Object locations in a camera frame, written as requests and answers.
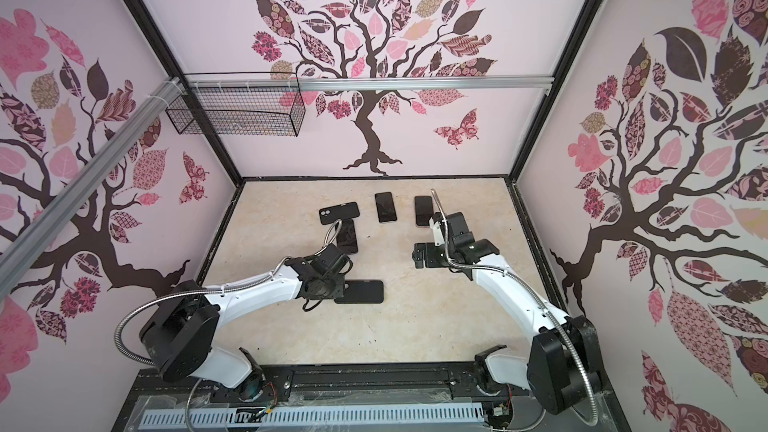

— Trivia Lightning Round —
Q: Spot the silver-edged black phone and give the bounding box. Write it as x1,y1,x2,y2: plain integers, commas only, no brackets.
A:
374,192,397,223

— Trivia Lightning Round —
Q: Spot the black wire basket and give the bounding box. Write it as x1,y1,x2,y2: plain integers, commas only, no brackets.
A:
165,72,307,137

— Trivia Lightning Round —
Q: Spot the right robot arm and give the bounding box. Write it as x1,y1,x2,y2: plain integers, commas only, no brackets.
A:
413,212,606,425

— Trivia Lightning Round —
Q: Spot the dark phone screen up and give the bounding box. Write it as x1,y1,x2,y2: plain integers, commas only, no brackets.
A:
336,219,358,255

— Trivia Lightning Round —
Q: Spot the large black phone case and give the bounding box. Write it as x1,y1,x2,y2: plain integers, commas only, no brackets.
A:
334,280,384,305

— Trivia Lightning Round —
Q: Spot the purple phone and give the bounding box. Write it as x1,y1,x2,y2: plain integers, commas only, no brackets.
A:
414,195,435,227

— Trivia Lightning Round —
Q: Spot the white slotted cable duct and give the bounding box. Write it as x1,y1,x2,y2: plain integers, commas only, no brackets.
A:
133,403,485,431

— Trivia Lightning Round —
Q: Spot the back aluminium rail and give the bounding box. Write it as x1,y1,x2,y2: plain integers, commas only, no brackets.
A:
185,72,554,92

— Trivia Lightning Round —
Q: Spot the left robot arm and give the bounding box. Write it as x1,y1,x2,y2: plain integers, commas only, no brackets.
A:
139,244,353,401

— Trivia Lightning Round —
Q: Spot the small black phone case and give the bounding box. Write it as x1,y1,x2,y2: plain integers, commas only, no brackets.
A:
318,202,360,225

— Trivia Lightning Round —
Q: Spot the left metal conduit cable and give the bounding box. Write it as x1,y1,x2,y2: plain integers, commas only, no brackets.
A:
113,218,343,432

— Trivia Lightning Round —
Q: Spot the metal conduit cable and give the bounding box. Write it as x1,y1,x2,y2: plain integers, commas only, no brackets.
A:
429,188,601,428
113,218,343,432

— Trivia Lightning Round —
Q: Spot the right metal conduit cable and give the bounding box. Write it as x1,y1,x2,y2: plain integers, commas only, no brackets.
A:
429,188,601,428

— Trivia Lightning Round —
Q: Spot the aluminium rail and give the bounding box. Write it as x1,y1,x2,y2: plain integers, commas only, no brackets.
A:
1,77,183,297
185,72,554,92

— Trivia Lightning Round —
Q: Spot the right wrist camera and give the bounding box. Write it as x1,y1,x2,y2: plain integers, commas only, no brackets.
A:
429,218,446,247

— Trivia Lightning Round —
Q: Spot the left aluminium rail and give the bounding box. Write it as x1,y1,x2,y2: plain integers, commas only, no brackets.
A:
1,77,183,297

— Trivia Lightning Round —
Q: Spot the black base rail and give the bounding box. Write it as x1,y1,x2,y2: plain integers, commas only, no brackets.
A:
113,359,631,432

